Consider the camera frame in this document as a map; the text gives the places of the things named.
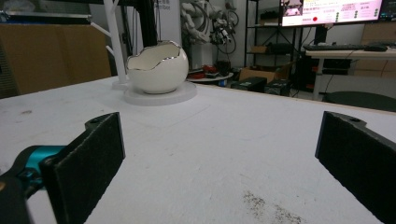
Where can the white eggshell-shaped ceramic bowl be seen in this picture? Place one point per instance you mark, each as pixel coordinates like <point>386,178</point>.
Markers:
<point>158,69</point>

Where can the white round base disc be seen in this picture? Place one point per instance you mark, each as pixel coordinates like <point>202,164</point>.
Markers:
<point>162,95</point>

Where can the black keyboard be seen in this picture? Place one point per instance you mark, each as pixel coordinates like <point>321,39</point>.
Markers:
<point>334,47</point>

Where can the white desk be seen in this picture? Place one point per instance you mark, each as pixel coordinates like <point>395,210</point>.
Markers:
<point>351,56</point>

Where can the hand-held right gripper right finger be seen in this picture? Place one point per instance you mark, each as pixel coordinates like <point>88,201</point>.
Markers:
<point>361,158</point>

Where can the black metal shelf rack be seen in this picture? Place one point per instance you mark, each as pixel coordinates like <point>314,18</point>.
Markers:
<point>264,34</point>

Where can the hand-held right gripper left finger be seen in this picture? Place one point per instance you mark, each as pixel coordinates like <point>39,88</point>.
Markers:
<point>82,169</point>

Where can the brown cardboard box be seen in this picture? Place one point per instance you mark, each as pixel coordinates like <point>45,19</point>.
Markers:
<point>264,73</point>

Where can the black vertical post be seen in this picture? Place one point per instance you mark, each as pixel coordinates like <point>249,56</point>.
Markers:
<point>146,23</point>

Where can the black box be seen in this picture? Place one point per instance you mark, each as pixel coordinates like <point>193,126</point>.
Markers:
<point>251,84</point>

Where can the large monitor screen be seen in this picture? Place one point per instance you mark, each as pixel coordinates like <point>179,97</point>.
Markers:
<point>330,11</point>

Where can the brown cardboard panel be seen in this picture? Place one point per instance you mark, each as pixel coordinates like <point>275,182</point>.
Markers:
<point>54,57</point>

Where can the white branched jewelry stand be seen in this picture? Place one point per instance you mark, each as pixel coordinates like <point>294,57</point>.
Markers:
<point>114,40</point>

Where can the round white side table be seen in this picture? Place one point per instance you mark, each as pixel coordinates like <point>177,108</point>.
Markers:
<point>211,77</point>

